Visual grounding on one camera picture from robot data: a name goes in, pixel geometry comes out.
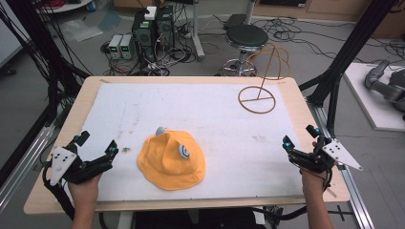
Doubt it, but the brown wire hat stand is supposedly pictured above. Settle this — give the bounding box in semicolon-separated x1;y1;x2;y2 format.
237;43;291;115

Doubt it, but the black round stool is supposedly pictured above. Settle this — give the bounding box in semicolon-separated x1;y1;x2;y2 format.
221;24;269;77

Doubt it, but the person's left hand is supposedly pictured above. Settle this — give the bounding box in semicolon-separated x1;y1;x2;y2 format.
68;172;103;206

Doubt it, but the white platform board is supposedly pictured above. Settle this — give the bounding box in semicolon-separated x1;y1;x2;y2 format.
343;62;405;133

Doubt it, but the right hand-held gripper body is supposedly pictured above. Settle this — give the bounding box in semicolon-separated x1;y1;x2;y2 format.
288;133;364;175

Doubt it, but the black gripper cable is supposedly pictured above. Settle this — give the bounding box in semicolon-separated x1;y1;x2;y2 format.
251;203;309;222
41;156;76;221

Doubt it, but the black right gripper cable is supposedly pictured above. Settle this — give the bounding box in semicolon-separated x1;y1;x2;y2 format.
251;203;309;222

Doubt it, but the grey metal stand leg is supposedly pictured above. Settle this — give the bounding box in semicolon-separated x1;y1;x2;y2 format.
190;0;206;62

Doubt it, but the aluminium rail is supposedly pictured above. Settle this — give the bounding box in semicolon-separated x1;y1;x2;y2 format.
307;98;376;229
0;122;56;213

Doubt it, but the clear plastic bag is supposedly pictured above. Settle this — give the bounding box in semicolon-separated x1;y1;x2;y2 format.
59;18;104;43

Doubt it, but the grey bench power supply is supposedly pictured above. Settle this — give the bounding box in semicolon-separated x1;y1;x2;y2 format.
107;33;124;60
119;33;136;60

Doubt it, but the white table mat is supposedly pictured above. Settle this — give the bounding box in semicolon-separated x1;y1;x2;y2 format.
65;82;304;202

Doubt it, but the yellow bucket hat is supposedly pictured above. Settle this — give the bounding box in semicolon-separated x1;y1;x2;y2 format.
137;126;207;192

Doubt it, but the black computer tower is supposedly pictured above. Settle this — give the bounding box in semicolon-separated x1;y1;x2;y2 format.
131;5;176;62

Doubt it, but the tangle of floor cables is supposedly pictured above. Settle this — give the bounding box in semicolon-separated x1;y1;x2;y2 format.
203;13;405;65

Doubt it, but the black metal frame post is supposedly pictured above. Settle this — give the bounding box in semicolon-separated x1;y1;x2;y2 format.
6;0;92;106
298;0;399;138

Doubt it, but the wooden table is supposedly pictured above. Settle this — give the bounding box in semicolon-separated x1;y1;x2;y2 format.
23;75;352;216

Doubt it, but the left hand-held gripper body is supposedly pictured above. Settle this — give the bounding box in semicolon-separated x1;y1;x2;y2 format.
49;142;113;187

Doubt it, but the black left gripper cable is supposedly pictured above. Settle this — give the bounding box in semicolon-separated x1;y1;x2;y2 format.
41;156;76;221

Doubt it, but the person's right hand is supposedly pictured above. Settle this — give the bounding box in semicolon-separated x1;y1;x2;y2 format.
300;141;330;199

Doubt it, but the white box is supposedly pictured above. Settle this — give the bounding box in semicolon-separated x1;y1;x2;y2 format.
143;6;158;21

